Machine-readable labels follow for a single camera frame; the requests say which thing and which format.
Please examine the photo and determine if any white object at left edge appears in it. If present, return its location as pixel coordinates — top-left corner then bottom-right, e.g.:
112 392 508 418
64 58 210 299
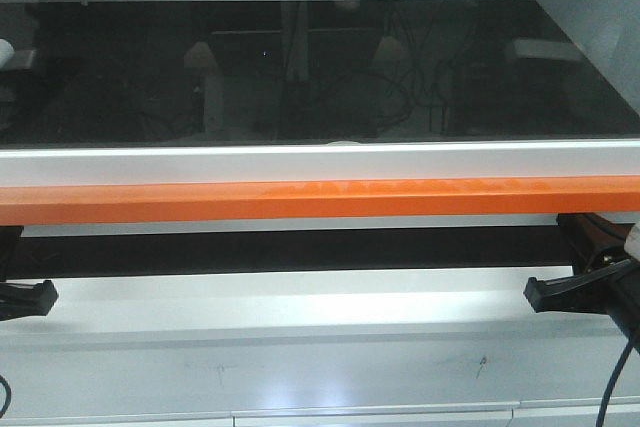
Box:
0 39 15 68

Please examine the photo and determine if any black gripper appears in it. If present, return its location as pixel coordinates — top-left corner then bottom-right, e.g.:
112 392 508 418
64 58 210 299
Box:
523 213 639 337

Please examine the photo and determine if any orange sash handle bar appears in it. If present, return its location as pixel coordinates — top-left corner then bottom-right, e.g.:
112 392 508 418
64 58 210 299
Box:
1 175 639 226

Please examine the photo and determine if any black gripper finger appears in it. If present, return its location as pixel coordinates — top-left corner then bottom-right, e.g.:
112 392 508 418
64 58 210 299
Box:
1 280 57 320

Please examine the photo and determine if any black camera cable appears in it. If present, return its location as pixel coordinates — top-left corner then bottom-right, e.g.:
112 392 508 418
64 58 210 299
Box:
594 326 640 427

